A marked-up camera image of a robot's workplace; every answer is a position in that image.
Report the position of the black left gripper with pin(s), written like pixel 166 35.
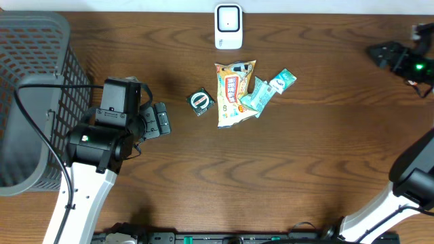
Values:
pixel 154 116

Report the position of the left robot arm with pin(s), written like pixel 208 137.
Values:
pixel 95 150

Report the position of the teal white packet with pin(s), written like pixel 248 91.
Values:
pixel 282 81

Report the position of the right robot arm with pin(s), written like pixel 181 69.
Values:
pixel 410 187

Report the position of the white barcode scanner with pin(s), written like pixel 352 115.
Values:
pixel 228 26

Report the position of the dark green Zam-Buk box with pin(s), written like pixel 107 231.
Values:
pixel 200 101

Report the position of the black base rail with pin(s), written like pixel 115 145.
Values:
pixel 303 232

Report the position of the green snack packet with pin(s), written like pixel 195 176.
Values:
pixel 259 98

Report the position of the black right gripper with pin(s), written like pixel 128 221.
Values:
pixel 390 51

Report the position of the large orange white snack bag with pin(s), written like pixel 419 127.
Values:
pixel 233 81

